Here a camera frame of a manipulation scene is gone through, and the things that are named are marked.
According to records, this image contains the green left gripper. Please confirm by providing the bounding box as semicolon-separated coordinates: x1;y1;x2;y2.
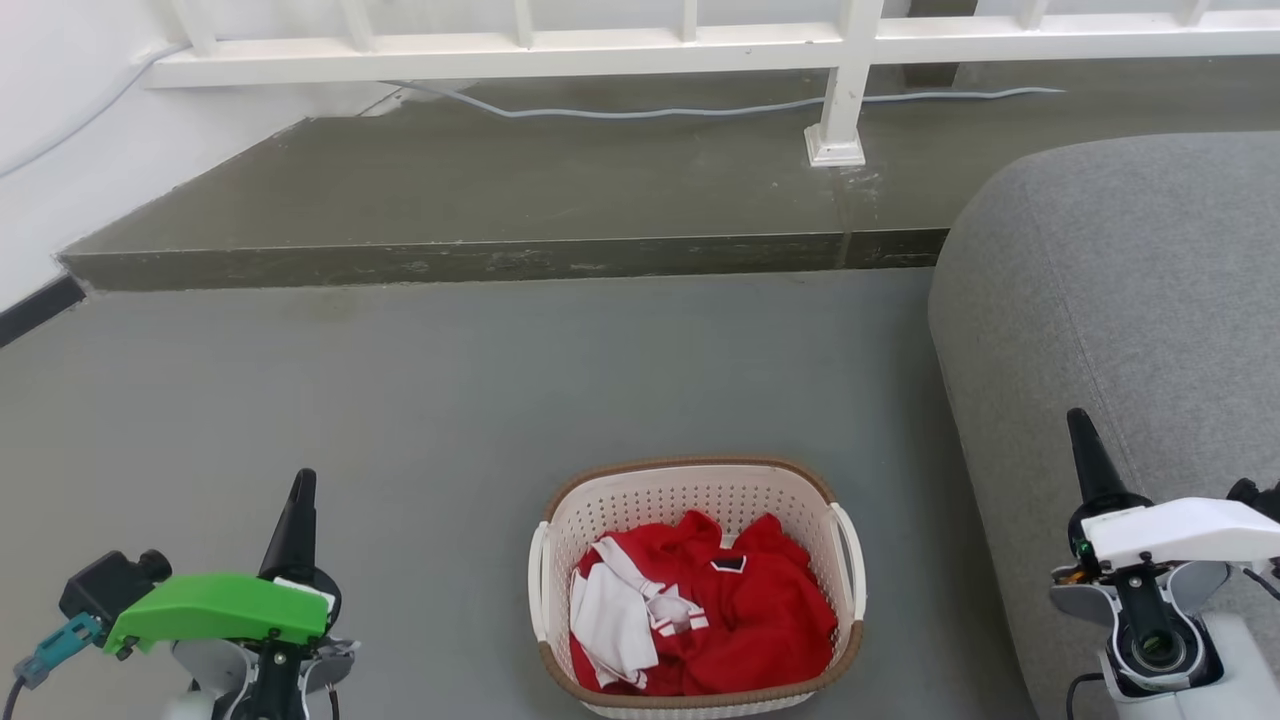
103;468;343;661

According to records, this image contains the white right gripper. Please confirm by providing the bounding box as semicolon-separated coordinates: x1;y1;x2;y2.
1066;407;1280;573

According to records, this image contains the cream perforated laundry basket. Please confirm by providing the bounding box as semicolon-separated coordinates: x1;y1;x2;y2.
527;457;868;719

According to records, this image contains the grey fabric sofa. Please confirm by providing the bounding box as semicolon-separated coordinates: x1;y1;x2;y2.
928;132;1280;720

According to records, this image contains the white garment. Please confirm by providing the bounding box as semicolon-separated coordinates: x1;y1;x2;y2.
570;537;709;691

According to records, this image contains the black baseboard strip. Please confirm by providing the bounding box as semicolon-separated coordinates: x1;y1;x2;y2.
0;273;88;349

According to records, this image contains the red garment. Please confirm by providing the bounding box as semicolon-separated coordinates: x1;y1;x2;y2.
568;510;839;698

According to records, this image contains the grey concrete step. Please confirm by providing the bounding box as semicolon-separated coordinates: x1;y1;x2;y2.
58;55;1280;293

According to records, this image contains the white wooden railing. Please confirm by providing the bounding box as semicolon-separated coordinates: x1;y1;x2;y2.
145;0;1280;168

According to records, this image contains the teal cable connector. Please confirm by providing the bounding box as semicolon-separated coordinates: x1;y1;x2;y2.
13;613;104;691

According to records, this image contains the light grey floor cable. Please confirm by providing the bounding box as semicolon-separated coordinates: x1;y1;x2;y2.
0;40;1066;181

